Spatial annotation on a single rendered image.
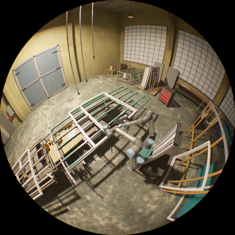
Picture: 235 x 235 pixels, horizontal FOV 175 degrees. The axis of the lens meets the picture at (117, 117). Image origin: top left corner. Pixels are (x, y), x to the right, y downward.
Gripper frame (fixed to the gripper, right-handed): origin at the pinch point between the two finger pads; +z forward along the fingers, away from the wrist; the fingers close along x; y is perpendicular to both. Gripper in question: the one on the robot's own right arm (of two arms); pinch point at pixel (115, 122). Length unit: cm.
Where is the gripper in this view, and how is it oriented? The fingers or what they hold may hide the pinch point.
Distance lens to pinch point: 182.8
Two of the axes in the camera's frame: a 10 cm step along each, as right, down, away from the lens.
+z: -8.0, 4.6, 3.9
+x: 5.5, 8.2, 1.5
